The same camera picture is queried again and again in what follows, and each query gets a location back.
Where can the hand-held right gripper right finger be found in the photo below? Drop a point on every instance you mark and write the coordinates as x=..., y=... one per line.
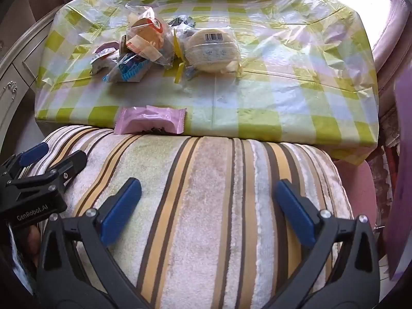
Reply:
x=296, y=214

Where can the silver blue snack packet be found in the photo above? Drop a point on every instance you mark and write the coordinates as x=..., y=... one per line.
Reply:
x=182, y=21

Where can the striped plush towel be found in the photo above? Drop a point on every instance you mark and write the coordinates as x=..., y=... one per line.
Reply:
x=199, y=199

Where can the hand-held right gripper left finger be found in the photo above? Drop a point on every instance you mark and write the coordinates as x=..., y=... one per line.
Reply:
x=120, y=214

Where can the green checked plastic tablecloth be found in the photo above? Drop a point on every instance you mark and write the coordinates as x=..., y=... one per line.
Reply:
x=257, y=103

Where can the round white bun packet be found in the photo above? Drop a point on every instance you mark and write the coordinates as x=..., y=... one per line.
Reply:
x=210, y=51

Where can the clear bread packet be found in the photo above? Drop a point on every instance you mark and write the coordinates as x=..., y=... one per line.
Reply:
x=146, y=37

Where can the pink stool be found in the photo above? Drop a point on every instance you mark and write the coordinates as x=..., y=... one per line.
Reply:
x=357, y=183

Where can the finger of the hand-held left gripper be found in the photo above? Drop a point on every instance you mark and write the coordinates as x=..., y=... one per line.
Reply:
x=72, y=164
x=33, y=153

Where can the blue and white snack packet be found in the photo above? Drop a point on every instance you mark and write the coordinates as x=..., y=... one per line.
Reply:
x=128, y=69

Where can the yellow strip snack packet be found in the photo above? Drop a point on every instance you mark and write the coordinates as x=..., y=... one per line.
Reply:
x=178, y=51

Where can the person's left hand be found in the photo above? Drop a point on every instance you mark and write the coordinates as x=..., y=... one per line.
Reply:
x=32, y=243

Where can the patterned pink curtain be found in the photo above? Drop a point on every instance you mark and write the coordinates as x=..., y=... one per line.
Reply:
x=396, y=22

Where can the grey carved cabinet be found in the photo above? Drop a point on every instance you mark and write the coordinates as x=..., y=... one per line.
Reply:
x=16, y=80

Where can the small pink white snack packet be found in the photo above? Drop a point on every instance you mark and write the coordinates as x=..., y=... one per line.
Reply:
x=102, y=58

